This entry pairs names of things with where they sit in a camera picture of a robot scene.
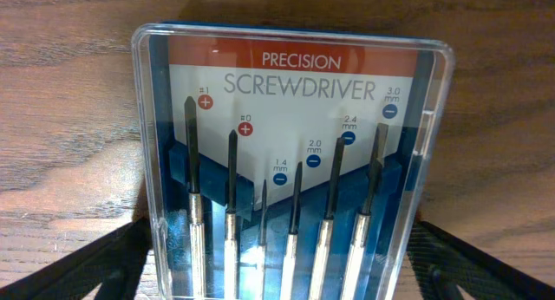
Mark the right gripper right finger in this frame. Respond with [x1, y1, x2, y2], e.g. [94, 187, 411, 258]
[407, 221, 554, 300]

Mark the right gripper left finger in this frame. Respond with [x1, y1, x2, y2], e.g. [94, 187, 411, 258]
[1, 218, 152, 299]

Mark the precision screwdriver set case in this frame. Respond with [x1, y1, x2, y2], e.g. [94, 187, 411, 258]
[131, 23, 455, 299]

